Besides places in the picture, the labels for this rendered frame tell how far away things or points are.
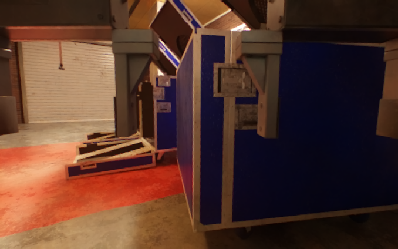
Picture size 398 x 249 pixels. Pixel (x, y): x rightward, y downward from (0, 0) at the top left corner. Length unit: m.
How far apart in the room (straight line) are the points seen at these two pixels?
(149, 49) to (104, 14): 0.05
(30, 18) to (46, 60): 7.81
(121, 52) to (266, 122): 0.15
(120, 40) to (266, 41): 0.14
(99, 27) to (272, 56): 0.16
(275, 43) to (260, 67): 0.02
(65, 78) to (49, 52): 0.86
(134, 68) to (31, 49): 7.95
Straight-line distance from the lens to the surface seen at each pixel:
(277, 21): 0.22
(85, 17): 0.22
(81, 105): 7.91
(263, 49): 0.21
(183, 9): 2.37
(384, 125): 0.29
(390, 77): 0.29
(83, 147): 2.95
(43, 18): 0.24
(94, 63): 8.03
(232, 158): 0.83
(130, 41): 0.21
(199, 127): 0.76
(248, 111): 0.84
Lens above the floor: 0.69
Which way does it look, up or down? 6 degrees down
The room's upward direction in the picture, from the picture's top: straight up
